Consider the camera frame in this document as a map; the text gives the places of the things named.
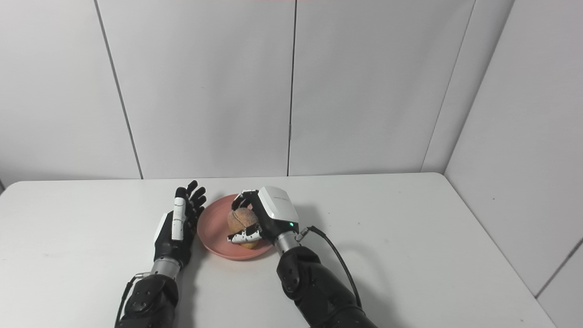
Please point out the pink round plate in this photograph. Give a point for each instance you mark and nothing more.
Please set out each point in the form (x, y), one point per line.
(214, 232)

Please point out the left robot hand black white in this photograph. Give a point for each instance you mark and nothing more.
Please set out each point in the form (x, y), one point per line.
(178, 228)

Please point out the brown bread roll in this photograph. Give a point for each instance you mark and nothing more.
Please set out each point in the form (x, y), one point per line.
(241, 221)

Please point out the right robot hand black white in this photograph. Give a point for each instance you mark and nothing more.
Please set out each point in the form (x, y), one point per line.
(273, 214)

